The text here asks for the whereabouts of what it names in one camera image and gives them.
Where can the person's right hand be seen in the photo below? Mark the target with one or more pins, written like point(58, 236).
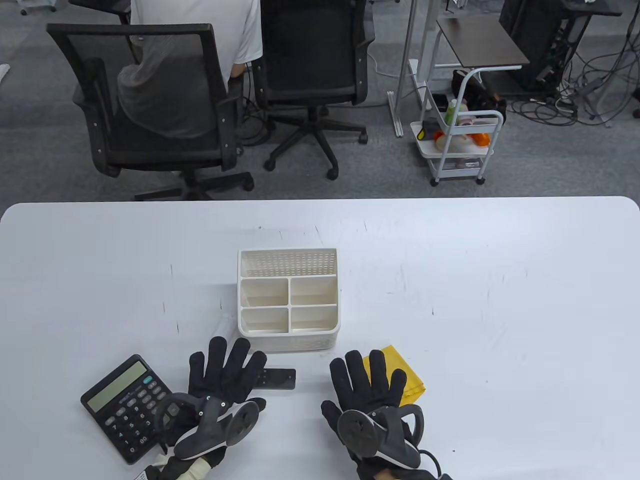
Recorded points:
point(360, 385)

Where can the person's left hand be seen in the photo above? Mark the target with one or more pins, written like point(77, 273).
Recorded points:
point(225, 370)

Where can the yellow cleaning cloth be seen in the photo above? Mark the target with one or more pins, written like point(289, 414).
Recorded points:
point(405, 375)

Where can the black remote control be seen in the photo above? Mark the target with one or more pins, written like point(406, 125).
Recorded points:
point(280, 379)

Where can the black calculator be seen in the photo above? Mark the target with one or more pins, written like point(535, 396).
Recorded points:
point(117, 387)

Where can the white plastic organizer basket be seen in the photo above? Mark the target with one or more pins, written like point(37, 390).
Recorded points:
point(287, 305)

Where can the black labelled sensor box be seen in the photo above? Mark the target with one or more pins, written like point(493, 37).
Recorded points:
point(150, 472)

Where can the white rolling cart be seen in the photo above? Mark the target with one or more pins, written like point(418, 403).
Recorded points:
point(426, 148)

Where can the white metal desk leg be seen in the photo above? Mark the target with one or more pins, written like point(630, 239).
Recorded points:
point(395, 115)

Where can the orange plastic object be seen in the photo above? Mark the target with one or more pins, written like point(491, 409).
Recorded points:
point(480, 139)

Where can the green plastic bottle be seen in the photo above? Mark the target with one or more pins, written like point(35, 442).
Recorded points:
point(451, 112)

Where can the black bag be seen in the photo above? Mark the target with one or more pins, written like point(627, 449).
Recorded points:
point(487, 100)

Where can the black padded office chair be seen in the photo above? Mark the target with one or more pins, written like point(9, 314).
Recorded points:
point(310, 50)

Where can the black mesh office chair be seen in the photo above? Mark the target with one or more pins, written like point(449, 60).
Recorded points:
point(125, 30)

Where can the brown top side table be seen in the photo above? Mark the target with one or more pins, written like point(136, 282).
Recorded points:
point(480, 40)

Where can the black computer tower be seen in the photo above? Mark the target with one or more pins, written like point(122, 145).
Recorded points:
point(525, 30)

